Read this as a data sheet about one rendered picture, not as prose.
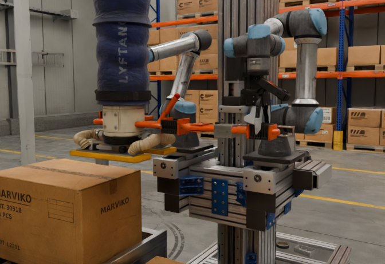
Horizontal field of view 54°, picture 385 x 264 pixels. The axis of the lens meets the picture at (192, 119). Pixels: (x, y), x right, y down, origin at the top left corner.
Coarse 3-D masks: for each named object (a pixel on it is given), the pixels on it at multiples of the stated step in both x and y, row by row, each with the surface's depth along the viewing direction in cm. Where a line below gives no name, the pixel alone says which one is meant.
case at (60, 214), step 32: (64, 160) 208; (0, 192) 175; (32, 192) 164; (64, 192) 155; (96, 192) 158; (128, 192) 177; (0, 224) 177; (32, 224) 166; (64, 224) 156; (96, 224) 159; (128, 224) 178; (0, 256) 179; (32, 256) 168; (64, 256) 158; (96, 256) 160
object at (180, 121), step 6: (162, 120) 143; (168, 120) 142; (174, 120) 141; (180, 120) 142; (186, 120) 146; (162, 126) 144; (168, 126) 143; (174, 126) 142; (162, 132) 144; (168, 132) 142; (174, 132) 141; (180, 132) 142; (186, 132) 146
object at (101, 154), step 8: (96, 144) 153; (72, 152) 154; (80, 152) 152; (88, 152) 151; (96, 152) 150; (104, 152) 148; (112, 152) 148; (120, 152) 147; (120, 160) 142; (128, 160) 140; (136, 160) 139; (144, 160) 144
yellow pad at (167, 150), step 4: (152, 148) 160; (160, 148) 158; (164, 148) 160; (168, 148) 161; (172, 148) 161; (140, 152) 161; (144, 152) 160; (148, 152) 159; (152, 152) 158; (156, 152) 157; (160, 152) 156; (164, 152) 156; (168, 152) 158; (172, 152) 161
